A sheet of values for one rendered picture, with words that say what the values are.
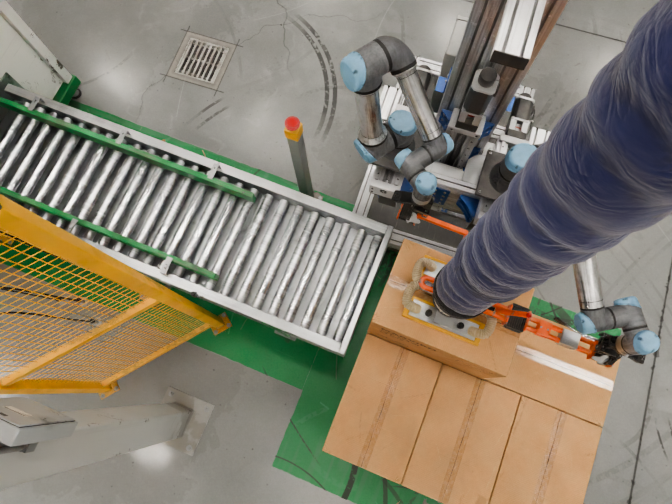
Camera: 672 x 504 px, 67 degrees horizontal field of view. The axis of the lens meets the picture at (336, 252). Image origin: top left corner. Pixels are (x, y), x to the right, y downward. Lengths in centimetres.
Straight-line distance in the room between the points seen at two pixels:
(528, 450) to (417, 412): 54
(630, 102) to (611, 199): 17
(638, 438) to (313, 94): 292
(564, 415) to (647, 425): 88
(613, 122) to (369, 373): 201
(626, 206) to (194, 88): 331
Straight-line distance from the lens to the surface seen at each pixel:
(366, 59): 179
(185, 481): 329
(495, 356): 227
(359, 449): 259
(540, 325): 219
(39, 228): 143
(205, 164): 288
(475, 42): 190
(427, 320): 220
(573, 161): 86
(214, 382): 322
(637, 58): 73
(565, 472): 280
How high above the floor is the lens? 312
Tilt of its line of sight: 75 degrees down
